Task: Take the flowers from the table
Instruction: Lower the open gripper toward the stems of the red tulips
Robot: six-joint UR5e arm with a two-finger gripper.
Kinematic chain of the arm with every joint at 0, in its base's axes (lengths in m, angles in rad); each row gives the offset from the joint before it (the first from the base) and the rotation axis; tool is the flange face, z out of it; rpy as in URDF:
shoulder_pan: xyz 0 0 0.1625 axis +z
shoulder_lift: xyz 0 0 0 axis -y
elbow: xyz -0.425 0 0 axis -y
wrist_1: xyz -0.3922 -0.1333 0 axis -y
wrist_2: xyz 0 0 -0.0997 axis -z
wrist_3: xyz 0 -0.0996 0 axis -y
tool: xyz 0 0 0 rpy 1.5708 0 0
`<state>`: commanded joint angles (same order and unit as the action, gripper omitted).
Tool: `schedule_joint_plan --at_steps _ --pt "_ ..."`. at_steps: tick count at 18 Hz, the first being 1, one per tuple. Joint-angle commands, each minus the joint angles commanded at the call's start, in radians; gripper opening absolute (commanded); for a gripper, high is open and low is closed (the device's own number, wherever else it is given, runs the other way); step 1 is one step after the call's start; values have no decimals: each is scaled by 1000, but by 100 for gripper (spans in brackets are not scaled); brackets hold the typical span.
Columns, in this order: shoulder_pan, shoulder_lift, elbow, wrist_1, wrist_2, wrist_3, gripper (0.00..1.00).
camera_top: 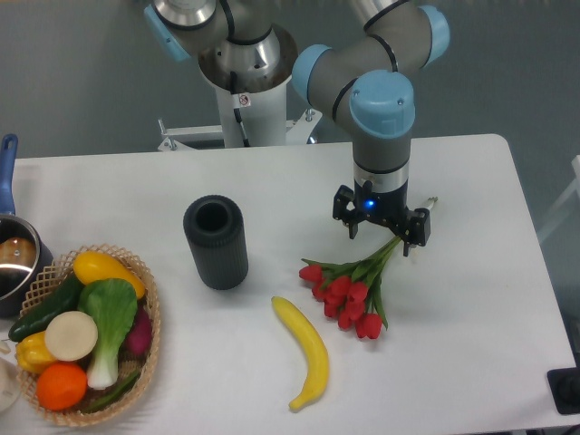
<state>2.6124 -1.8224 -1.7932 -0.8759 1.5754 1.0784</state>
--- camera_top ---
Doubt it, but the blue handled saucepan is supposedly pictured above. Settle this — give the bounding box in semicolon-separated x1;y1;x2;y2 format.
1;133;53;319

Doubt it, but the red tulip bouquet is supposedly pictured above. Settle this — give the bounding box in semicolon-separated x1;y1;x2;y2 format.
299;237;401;340

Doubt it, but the orange fruit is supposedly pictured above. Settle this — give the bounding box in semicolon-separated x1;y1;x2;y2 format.
35;362;88;411

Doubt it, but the yellow bell pepper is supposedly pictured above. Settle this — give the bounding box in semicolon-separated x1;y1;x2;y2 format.
15;331;57;374

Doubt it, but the white round radish slice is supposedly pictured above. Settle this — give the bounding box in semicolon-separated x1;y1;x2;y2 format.
44;311;98;362

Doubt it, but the green bok choy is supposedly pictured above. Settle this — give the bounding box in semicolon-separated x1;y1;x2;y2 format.
78;278;138;390

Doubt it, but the black device at edge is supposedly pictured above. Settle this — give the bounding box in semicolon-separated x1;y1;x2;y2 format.
546;367;579;415

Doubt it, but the black cable on pedestal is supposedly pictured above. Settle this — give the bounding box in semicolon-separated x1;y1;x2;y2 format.
227;70;252;149

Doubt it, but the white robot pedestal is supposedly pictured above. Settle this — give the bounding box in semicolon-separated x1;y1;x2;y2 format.
198;24;297;148

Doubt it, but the white metal base frame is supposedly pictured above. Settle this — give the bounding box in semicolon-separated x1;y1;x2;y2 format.
157;108;323;152

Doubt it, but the purple sweet potato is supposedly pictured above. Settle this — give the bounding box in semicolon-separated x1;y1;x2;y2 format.
124;305;152;356

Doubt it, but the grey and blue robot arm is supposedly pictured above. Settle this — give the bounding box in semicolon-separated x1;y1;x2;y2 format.
144;1;450;248

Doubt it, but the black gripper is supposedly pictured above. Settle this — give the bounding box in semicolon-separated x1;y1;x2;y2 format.
332;181;430;256

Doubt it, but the dark grey ribbed vase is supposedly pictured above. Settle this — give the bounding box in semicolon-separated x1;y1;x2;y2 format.
183;195;248;290

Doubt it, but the green chili pepper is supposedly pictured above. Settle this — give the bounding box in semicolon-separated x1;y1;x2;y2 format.
82;371;140;413

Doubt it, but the yellow banana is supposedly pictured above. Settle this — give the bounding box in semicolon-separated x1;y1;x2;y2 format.
271;296;330;412

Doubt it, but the yellow squash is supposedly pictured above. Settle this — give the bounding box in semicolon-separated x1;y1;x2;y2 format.
72;251;146;299

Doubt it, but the woven wicker basket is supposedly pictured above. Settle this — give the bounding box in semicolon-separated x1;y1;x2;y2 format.
17;245;161;428

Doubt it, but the green cucumber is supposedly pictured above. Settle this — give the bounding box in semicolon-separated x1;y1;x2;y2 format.
8;273;84;343

